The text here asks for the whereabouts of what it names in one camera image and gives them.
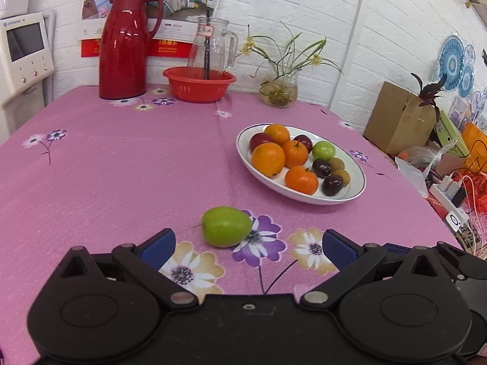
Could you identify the dark purple plum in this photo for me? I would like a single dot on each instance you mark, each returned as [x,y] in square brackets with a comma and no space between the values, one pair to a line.
[332,185]
[321,168]

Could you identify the black stirring stick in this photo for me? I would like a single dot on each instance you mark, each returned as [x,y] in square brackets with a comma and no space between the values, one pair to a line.
[207,57]

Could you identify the white charger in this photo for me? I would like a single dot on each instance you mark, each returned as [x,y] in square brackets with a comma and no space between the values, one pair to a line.
[451,185]

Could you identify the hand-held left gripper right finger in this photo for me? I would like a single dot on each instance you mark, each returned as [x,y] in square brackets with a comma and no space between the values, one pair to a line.
[336,247]

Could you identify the cardboard box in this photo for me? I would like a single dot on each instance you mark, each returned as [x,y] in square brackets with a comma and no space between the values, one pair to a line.
[395,121]

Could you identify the white plate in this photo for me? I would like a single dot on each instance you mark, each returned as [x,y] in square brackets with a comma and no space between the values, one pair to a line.
[355,176]

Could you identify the blue round wall decoration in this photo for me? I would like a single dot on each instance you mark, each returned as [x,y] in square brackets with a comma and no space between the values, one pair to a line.
[467,80]
[452,62]

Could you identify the glass vase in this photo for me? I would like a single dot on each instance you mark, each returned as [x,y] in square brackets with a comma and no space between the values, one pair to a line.
[279,93]

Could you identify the white wall pipe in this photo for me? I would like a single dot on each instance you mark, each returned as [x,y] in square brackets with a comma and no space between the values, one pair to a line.
[357,19]

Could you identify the green flowering plant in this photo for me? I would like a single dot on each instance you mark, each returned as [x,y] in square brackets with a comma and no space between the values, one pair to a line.
[315,44]

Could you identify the glass pitcher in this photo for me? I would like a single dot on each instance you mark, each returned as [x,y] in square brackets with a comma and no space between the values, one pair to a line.
[218,53]

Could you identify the orange bag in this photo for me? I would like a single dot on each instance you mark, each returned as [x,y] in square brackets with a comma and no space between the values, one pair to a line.
[475,140]

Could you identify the orange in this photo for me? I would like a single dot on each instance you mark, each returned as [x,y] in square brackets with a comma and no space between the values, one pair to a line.
[277,133]
[268,159]

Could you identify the clear plastic bag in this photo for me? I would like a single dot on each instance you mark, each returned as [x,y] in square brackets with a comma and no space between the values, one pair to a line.
[418,156]

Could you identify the small tangerine with stem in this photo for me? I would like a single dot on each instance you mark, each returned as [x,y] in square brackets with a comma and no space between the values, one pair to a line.
[301,180]

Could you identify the red plastic basin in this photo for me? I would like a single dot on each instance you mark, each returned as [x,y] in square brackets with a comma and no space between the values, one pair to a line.
[198,91]

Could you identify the brown kiwi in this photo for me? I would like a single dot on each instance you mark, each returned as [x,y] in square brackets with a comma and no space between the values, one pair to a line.
[337,164]

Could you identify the brown longan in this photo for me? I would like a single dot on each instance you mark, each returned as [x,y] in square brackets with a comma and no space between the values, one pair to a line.
[344,178]

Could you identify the purple leaf plant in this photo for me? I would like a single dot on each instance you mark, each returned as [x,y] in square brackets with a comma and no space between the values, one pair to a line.
[430,93]

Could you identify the white plastic container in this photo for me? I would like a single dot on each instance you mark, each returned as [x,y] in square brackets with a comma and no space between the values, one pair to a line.
[413,176]

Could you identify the white power strip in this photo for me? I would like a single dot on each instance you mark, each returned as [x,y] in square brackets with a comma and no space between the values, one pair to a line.
[439,194]

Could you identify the white dispenser with screen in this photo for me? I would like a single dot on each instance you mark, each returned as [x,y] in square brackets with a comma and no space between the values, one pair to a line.
[23,72]

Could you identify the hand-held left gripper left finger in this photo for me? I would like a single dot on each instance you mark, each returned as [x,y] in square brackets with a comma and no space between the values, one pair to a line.
[159,245]

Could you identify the red thermos jug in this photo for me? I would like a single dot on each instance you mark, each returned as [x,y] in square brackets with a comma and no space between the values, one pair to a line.
[121,61]

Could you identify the green apple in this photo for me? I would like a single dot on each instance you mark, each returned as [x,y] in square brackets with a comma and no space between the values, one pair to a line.
[226,227]
[324,150]

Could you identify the black charger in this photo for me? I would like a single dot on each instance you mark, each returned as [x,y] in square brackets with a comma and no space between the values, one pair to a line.
[458,197]

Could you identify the pink floral tablecloth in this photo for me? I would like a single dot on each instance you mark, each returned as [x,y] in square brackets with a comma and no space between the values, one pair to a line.
[114,182]

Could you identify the green box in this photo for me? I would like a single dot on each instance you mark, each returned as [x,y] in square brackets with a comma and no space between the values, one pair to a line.
[451,133]

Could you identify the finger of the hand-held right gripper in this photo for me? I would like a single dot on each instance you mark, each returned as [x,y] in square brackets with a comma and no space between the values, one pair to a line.
[464,262]

